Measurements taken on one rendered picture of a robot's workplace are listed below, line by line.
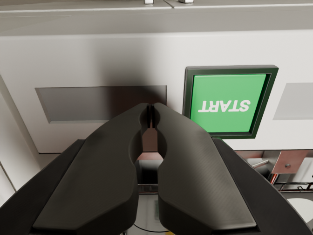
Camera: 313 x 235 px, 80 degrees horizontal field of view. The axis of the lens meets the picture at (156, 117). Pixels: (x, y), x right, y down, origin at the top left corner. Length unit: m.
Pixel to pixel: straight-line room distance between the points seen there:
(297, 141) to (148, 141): 0.12
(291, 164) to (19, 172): 0.30
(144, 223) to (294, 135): 0.29
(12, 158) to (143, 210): 0.22
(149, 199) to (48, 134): 0.20
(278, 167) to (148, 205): 0.20
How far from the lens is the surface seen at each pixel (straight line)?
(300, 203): 0.41
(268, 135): 0.18
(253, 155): 0.31
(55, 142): 0.18
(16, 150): 0.19
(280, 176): 0.42
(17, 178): 0.22
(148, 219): 0.37
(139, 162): 0.33
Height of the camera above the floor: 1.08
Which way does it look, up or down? 57 degrees down
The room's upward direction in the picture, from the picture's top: 180 degrees counter-clockwise
